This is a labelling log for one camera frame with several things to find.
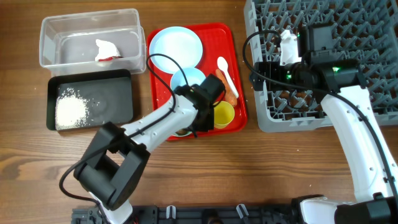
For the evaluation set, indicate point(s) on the white plastic spoon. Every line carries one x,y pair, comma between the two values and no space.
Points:
223,66

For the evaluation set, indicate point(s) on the black waste tray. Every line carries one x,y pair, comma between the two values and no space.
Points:
111,88

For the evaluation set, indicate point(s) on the yellow plastic cup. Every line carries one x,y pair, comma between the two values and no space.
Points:
223,114

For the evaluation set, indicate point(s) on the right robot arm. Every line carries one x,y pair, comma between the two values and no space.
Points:
309,62

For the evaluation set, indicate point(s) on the light blue plate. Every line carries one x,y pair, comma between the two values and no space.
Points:
179,43

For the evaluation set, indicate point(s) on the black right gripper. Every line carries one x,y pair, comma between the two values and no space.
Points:
271,68

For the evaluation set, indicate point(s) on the grey-green dishwasher rack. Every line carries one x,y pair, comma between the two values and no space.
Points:
364,30

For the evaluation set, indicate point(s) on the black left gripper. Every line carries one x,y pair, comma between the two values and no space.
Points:
208,122

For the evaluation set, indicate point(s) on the white rice pile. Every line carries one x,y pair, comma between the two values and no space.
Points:
73,110

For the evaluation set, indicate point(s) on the light green bowl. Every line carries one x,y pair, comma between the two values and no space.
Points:
182,133

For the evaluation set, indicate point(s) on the red plastic tray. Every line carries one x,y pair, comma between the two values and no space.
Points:
217,42

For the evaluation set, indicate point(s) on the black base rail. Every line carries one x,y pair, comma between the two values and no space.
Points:
280,213

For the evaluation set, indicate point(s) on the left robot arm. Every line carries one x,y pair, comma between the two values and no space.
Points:
113,164

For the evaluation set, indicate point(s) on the white tissue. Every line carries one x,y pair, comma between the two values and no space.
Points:
106,49

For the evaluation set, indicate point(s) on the light blue bowl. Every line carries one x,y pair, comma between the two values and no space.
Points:
191,76

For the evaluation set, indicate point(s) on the red snack wrapper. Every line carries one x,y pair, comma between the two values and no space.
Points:
109,58

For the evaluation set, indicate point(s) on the orange carrot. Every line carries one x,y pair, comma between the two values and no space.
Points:
229,96

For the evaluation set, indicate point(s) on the clear plastic bin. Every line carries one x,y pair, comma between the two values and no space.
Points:
68,42

